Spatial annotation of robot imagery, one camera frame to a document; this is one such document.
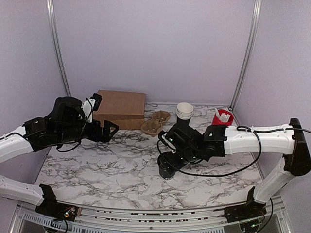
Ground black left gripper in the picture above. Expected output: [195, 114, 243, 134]
[57, 118, 119, 143]

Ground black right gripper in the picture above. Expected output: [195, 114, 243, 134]
[160, 146, 202, 174]

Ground single black paper cup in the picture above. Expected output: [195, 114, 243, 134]
[158, 164, 177, 180]

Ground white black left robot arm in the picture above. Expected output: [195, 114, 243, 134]
[0, 93, 119, 221]

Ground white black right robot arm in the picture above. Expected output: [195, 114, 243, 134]
[157, 118, 311, 222]

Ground brown paper bag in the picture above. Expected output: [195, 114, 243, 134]
[93, 90, 146, 130]

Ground brown cardboard cup carrier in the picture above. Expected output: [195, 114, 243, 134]
[140, 111, 171, 137]

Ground stack of black paper cups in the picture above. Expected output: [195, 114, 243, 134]
[176, 102, 194, 125]

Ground red ribbed plastic cup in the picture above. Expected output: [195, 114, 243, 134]
[212, 109, 234, 126]

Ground white sticks in red cup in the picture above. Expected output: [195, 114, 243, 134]
[214, 109, 231, 123]

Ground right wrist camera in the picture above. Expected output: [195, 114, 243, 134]
[158, 130, 177, 154]

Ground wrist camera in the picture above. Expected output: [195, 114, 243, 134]
[81, 93, 102, 115]
[158, 130, 177, 154]

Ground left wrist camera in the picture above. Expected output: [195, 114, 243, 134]
[81, 93, 102, 115]

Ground paper bag twine handle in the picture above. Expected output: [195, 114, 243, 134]
[145, 102, 158, 108]

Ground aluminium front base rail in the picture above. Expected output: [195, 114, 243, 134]
[8, 196, 293, 233]

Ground left aluminium frame post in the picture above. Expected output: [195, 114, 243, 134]
[46, 0, 72, 96]

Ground aluminium frame post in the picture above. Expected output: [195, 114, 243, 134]
[229, 0, 262, 111]
[46, 0, 72, 96]

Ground right aluminium frame post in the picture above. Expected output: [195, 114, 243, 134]
[229, 0, 262, 111]

